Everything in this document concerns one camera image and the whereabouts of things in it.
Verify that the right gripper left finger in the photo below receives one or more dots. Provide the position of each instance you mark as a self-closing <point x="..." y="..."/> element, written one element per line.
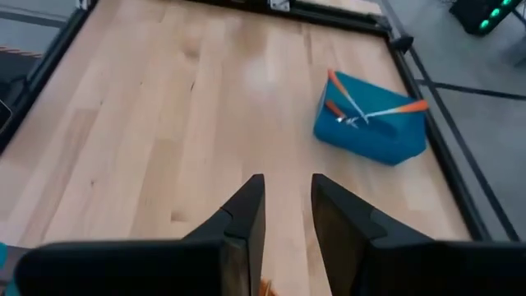
<point x="144" y="271"/>

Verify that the black aluminium table frame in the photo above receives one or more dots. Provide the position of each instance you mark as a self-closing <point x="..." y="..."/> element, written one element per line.
<point x="447" y="164"/>

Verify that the black box with green lights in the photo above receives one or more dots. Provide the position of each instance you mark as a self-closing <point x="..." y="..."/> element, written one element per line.
<point x="472" y="16"/>

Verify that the teal plastic bin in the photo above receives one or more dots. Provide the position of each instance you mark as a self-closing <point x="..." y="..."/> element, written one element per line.
<point x="378" y="144"/>

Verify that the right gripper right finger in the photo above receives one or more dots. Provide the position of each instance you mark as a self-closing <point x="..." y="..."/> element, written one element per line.
<point x="431" y="271"/>

